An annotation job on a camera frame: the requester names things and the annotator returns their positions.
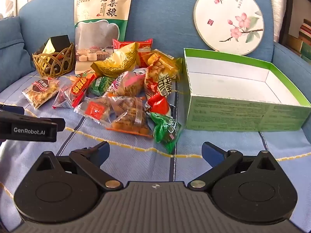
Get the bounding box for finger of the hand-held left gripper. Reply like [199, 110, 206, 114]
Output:
[36, 117, 66, 133]
[0, 103, 25, 115]

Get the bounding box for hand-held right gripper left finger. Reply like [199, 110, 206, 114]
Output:
[28, 141, 124, 192]

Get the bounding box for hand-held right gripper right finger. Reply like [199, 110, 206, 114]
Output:
[188, 141, 285, 192]

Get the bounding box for clear nut packet dark label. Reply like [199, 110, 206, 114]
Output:
[22, 77, 60, 109]

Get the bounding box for red packet orange print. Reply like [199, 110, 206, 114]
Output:
[52, 73, 97, 109]

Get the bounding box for green and white cardboard box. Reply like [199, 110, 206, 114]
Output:
[183, 48, 311, 132]

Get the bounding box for pink snack packet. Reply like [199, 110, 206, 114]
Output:
[106, 67, 149, 98]

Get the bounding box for red and white snack packet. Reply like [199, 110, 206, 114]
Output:
[144, 72, 173, 100]

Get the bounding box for clear packet orange snacks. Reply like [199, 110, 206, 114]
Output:
[105, 96, 153, 138]

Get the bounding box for clear packet red square label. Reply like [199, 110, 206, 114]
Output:
[74, 97, 113, 127]

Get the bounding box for big green snack packet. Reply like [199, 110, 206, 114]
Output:
[149, 112, 183, 154]

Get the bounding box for small green snack packet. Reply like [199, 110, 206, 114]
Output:
[88, 76, 115, 97]

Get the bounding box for blue cushion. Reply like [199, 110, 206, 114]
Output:
[0, 16, 35, 93]

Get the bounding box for brown wicker basket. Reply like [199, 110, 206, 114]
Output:
[32, 42, 75, 78]

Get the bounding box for plain red snack packet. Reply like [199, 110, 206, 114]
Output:
[145, 94, 171, 115]

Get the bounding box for black and gold small box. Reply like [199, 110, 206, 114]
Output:
[43, 35, 72, 54]

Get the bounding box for yellow snack packet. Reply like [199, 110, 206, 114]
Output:
[91, 42, 139, 78]

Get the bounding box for red snack packet white label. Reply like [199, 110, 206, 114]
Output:
[112, 38, 154, 66]

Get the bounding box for orange clear peanut packet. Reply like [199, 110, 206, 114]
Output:
[140, 49, 183, 81]

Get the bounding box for tall green beige grain pouch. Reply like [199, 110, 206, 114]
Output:
[74, 0, 135, 76]

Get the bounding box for stack of green boxes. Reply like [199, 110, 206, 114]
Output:
[284, 34, 311, 65]

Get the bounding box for blue sofa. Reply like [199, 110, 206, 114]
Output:
[0, 0, 311, 141]

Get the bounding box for striped vase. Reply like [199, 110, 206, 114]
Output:
[298, 19, 311, 45]

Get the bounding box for white curtain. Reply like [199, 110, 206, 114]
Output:
[265, 0, 293, 44]

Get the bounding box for black shelf frame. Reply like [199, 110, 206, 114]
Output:
[279, 0, 311, 48]

